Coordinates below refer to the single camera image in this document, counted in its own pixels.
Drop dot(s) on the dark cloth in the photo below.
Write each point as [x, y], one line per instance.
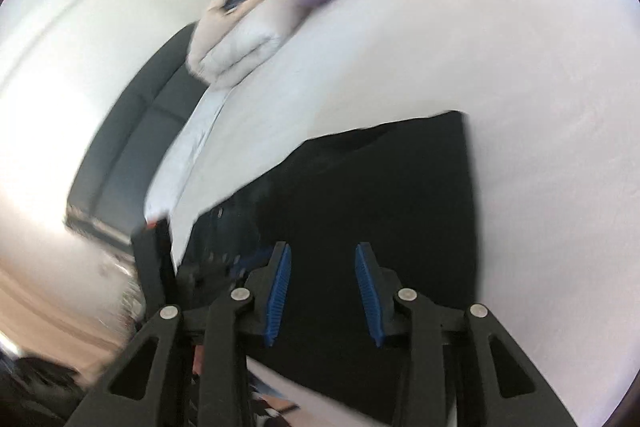
[40, 382]

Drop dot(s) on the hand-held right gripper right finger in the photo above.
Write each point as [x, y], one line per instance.
[369, 292]

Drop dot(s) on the bed with white sheet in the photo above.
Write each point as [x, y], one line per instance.
[500, 57]

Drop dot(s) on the black pants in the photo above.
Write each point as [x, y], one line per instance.
[380, 187]

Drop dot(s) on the grey-green padded headboard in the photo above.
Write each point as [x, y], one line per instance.
[130, 147]

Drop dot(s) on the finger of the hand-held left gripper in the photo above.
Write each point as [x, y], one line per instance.
[210, 274]

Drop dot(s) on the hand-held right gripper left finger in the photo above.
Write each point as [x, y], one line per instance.
[277, 292]

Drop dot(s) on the folded beige duvet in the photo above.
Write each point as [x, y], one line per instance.
[235, 42]

